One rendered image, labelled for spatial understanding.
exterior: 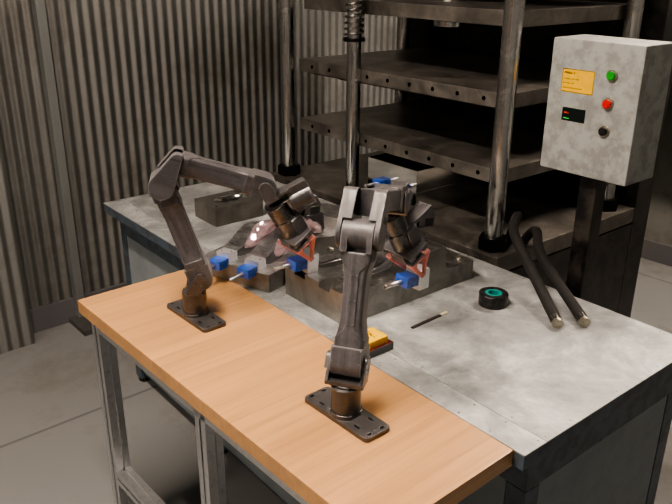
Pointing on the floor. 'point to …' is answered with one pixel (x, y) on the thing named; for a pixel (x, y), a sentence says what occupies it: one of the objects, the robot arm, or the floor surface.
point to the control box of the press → (602, 127)
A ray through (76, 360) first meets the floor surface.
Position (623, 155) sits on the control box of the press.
